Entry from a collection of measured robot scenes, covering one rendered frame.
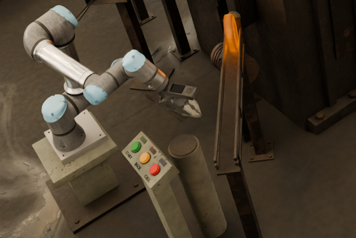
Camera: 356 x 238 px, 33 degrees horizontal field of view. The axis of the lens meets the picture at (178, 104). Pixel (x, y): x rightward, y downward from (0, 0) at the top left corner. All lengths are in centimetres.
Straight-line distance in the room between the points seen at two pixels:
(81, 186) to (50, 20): 84
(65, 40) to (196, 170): 73
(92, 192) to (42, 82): 116
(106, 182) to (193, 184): 66
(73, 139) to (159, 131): 59
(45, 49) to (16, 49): 201
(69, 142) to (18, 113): 104
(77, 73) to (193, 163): 54
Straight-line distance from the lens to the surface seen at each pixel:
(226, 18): 234
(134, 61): 204
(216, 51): 262
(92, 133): 274
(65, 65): 219
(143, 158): 212
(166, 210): 226
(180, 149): 222
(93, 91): 208
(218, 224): 253
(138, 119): 323
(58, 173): 270
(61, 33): 237
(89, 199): 288
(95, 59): 381
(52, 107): 260
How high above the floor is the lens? 206
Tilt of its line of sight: 40 degrees down
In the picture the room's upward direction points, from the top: 20 degrees counter-clockwise
